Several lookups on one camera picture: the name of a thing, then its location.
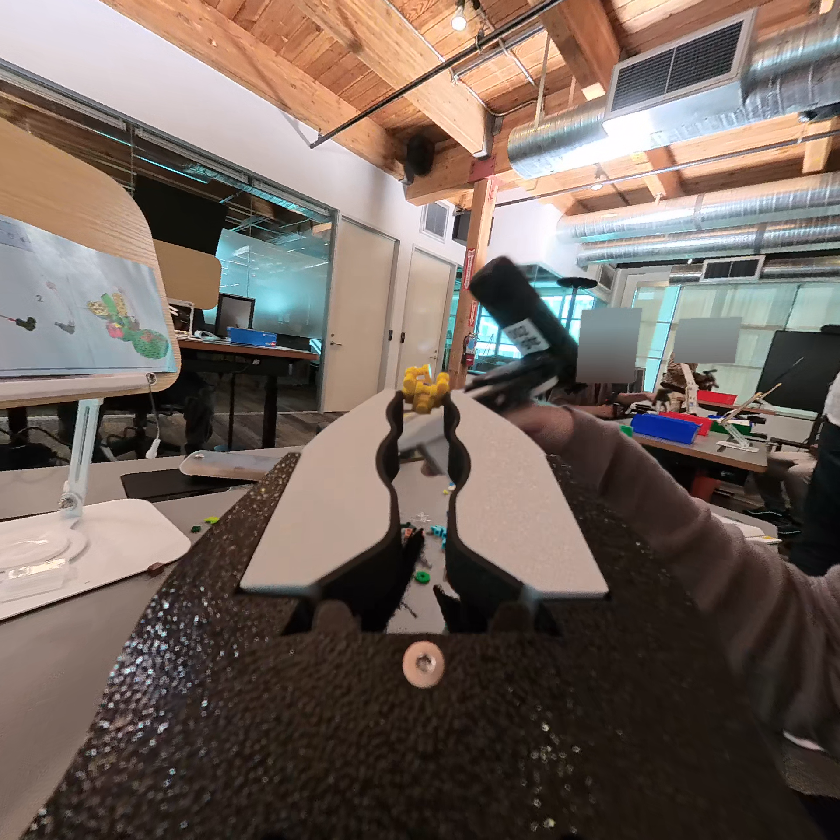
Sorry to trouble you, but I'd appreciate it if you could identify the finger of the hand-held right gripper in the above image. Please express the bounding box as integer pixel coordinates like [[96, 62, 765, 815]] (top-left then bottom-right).
[[397, 419, 455, 478]]

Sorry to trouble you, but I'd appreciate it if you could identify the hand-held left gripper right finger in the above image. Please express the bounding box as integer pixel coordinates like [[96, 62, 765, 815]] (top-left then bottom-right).
[[441, 390, 609, 618]]

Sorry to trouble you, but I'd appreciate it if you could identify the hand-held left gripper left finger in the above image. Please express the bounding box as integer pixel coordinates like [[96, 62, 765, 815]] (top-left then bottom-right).
[[239, 387, 408, 601]]

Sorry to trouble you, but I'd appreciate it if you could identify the yellow toy brick assembly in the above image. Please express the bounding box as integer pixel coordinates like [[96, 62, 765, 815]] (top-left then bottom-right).
[[402, 366, 452, 414]]

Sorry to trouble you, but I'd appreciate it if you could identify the person's right forearm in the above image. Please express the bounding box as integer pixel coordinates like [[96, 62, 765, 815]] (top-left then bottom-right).
[[548, 407, 840, 798]]

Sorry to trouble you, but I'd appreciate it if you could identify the wooden background desk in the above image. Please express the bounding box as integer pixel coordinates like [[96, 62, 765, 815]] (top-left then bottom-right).
[[172, 333, 320, 448]]

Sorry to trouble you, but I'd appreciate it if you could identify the person's right hand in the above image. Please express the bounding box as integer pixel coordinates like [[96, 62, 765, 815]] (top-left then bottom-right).
[[518, 402, 581, 457]]

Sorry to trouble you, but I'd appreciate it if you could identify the white door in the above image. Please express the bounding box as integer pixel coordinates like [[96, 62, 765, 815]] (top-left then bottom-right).
[[323, 215, 400, 413], [399, 245, 458, 389]]

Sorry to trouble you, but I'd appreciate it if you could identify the pale flat board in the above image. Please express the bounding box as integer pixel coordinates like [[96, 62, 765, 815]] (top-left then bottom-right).
[[179, 448, 284, 481]]

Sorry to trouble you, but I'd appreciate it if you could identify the blue storage bin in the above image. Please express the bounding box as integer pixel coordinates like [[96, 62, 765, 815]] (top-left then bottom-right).
[[630, 413, 700, 446]]

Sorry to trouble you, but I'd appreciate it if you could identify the black flat tablet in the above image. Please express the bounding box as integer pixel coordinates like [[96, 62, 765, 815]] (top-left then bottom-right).
[[121, 468, 258, 504]]

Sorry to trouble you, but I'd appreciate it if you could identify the grey background table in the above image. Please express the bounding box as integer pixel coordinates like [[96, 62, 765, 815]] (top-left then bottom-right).
[[619, 420, 770, 475]]

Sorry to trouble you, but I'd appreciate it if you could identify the black computer monitor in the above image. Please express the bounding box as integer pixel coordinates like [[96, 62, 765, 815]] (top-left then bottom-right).
[[215, 293, 256, 333]]

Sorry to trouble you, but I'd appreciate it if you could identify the small vent grille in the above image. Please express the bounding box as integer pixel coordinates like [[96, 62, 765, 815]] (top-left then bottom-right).
[[700, 255, 766, 283]]

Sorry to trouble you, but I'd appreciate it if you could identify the white paper sheet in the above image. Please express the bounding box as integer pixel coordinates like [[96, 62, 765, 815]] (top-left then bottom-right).
[[710, 511, 784, 547]]

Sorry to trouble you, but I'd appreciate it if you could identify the black ceiling pipe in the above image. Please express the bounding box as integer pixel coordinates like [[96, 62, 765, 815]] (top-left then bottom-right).
[[310, 0, 567, 150]]

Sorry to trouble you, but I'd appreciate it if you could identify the small wooden stand board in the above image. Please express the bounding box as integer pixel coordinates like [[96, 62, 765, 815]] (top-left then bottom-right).
[[153, 239, 223, 311]]

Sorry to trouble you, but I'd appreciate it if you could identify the metal vent grille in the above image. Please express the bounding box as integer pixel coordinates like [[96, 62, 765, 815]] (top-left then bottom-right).
[[605, 8, 757, 120]]

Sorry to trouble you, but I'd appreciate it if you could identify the large black screen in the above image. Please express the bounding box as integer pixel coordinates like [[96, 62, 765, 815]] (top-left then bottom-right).
[[755, 330, 840, 416]]

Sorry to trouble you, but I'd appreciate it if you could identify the clear plastic tray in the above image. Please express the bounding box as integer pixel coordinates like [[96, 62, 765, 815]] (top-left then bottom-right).
[[0, 560, 71, 602]]

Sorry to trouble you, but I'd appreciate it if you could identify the toy brick instruction booklet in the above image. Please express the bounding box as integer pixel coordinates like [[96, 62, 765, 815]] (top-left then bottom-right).
[[0, 215, 179, 380]]

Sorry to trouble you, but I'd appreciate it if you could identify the wooden support post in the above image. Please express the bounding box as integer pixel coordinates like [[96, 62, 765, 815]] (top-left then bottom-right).
[[448, 157, 500, 389]]

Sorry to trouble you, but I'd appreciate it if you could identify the large silver ventilation duct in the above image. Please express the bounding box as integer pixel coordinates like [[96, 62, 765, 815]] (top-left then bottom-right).
[[507, 13, 840, 180]]

